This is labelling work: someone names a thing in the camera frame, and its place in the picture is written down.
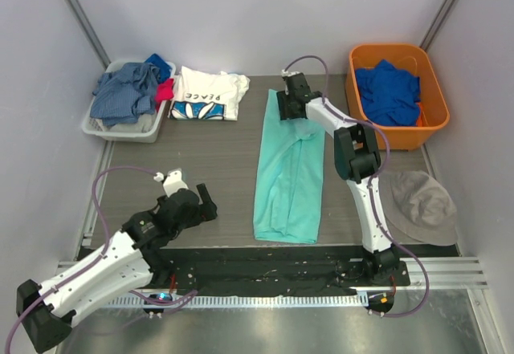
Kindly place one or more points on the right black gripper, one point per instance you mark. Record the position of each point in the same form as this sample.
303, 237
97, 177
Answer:
287, 105

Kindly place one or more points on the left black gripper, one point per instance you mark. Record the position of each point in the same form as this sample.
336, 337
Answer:
202, 211

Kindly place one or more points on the teal t shirt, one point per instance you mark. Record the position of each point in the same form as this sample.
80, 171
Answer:
290, 178

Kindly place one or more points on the white printed t shirt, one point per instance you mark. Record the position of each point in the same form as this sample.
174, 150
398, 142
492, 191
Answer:
198, 95

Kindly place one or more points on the white laundry basket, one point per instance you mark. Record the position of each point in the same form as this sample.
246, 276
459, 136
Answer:
95, 127

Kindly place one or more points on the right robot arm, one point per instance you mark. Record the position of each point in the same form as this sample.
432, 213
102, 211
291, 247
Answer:
357, 161

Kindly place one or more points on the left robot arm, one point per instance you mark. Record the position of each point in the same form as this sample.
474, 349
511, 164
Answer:
132, 258

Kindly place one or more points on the royal blue garment in tub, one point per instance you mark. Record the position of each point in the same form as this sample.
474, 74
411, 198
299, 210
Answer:
389, 96

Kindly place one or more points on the grey garment in basket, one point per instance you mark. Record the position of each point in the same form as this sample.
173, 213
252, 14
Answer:
143, 124

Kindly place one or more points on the red garment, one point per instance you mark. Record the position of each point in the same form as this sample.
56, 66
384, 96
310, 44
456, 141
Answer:
164, 91

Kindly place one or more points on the orange garment in tub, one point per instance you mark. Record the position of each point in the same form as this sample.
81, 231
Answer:
421, 121

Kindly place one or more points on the blue checked shirt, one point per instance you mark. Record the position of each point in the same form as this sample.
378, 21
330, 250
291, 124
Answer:
122, 96

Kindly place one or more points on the blue garment in basket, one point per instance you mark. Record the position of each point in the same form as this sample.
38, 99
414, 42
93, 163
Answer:
164, 69

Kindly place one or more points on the grey bucket hat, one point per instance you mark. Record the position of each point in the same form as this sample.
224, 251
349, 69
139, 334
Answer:
416, 205

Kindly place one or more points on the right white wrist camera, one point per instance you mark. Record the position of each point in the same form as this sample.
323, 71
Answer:
285, 73

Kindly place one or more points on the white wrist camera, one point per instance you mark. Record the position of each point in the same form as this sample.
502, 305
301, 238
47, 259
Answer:
171, 182
285, 73

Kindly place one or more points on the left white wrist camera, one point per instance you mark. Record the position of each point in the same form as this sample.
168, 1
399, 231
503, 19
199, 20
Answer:
171, 182

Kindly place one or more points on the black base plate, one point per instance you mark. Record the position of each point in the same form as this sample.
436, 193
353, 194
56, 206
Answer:
272, 271

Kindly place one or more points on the white slotted cable duct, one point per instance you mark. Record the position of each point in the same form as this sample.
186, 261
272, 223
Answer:
360, 299

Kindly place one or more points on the aluminium rail frame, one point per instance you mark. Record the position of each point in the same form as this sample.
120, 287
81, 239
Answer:
443, 273

